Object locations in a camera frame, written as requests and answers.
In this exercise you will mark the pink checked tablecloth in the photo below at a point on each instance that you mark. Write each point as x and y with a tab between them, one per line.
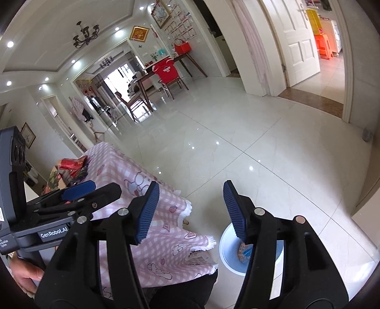
118	166

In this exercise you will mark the white panel door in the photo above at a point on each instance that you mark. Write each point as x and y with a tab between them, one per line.
297	44

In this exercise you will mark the wooden chair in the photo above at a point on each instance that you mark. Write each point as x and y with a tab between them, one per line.
133	102
178	84

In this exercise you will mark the wooden stand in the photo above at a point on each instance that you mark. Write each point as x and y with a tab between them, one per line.
99	132

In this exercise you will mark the gold framed picture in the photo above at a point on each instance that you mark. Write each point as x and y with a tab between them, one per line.
139	33

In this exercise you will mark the red shirt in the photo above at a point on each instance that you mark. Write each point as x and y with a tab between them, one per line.
164	71

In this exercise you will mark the yellow hanging cloth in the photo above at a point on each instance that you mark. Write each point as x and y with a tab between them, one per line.
313	19

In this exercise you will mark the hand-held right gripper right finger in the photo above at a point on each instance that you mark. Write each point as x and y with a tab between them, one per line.
234	208

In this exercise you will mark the wooden dining table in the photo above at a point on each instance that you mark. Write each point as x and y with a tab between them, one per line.
148	75

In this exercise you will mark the person's dark trousers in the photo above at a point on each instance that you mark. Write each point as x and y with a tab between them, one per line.
184	291

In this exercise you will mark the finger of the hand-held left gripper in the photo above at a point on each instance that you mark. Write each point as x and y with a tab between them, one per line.
78	190
101	193

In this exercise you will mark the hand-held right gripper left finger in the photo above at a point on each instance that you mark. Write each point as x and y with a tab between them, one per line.
147	214

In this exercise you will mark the colourful printed packet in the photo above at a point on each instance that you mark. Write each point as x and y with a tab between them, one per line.
55	181

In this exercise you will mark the black chandelier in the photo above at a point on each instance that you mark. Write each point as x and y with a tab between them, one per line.
85	34

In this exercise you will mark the person's left hand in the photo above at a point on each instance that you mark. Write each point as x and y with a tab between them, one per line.
23	273

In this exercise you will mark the white and blue bucket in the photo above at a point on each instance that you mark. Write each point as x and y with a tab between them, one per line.
228	252

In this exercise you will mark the snack wrapper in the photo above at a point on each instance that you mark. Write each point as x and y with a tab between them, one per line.
243	254

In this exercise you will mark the wall of small photos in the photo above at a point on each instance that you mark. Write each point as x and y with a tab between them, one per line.
179	23

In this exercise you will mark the red basket on table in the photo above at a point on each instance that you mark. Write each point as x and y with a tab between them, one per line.
182	47

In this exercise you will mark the orange plastic stool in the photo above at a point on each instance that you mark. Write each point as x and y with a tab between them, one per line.
322	44

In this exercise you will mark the small dark chandelier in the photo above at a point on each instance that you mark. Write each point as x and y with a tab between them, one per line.
107	63

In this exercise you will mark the red shiny packet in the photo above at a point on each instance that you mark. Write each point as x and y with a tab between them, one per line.
72	166

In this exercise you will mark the brown framed picture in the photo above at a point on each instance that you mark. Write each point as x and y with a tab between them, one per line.
28	135

